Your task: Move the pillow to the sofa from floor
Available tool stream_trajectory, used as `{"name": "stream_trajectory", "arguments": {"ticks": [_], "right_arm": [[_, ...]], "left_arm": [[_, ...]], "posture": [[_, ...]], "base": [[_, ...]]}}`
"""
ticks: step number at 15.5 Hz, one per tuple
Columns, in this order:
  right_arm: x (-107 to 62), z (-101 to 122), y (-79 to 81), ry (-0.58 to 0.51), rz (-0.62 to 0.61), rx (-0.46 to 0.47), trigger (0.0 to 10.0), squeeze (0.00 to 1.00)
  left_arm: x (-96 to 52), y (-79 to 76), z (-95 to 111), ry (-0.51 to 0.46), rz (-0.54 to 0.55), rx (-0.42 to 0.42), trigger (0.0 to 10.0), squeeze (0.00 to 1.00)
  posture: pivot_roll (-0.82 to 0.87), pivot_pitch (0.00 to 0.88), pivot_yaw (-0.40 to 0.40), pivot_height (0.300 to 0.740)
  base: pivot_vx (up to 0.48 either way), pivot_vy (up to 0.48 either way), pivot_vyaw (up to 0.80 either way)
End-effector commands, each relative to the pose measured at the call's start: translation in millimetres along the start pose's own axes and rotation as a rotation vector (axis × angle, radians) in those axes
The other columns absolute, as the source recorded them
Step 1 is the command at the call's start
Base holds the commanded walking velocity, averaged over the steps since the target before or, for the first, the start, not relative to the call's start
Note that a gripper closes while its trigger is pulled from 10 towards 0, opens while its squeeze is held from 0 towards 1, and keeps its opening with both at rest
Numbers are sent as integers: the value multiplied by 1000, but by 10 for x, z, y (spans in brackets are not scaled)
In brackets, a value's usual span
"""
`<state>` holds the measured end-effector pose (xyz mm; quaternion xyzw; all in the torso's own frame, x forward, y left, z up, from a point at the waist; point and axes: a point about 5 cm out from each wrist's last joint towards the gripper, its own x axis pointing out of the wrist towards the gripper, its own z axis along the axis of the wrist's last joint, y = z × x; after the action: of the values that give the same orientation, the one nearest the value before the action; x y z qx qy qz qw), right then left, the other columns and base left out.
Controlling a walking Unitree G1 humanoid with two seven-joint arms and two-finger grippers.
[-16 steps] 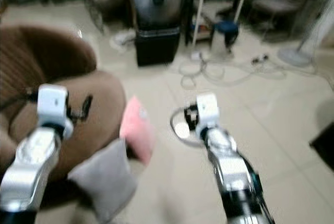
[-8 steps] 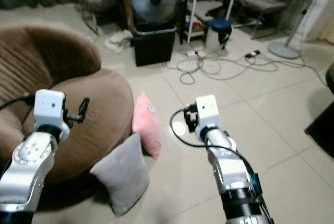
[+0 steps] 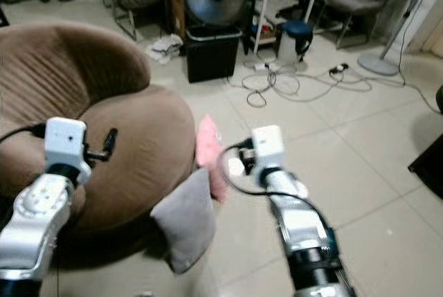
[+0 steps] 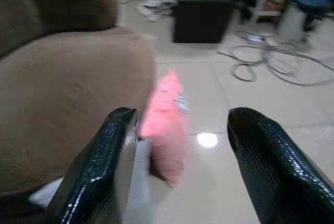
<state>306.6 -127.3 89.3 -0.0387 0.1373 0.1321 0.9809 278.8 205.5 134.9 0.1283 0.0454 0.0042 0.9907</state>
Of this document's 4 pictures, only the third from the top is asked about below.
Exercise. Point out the black power adapter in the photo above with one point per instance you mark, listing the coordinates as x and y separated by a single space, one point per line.
339 68

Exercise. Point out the white bucket with blue lid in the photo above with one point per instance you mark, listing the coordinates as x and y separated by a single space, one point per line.
294 39

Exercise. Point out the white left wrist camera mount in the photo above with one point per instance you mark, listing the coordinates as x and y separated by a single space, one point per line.
64 139

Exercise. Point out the dark furniture piece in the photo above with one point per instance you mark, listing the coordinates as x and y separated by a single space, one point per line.
430 151

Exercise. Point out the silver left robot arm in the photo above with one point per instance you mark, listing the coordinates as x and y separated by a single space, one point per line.
34 228

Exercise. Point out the brown round sofa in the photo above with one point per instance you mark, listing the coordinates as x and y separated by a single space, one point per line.
111 82

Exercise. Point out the black bin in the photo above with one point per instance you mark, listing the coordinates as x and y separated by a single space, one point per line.
213 55

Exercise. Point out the white crumpled cloth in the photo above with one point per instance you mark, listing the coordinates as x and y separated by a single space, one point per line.
165 49

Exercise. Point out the pink pillow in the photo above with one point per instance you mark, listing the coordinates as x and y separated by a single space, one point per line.
208 148

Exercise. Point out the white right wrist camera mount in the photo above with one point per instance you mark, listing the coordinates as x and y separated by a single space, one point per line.
267 146

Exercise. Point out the grey pillow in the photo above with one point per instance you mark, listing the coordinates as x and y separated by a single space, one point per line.
185 221

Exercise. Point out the grey pedestal fan stand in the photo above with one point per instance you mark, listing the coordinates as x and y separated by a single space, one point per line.
377 63

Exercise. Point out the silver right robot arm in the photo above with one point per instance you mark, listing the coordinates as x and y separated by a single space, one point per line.
304 231

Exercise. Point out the white power strip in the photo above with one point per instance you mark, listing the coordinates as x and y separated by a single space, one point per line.
264 66

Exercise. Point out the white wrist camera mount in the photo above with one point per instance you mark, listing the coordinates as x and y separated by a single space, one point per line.
267 146
64 139

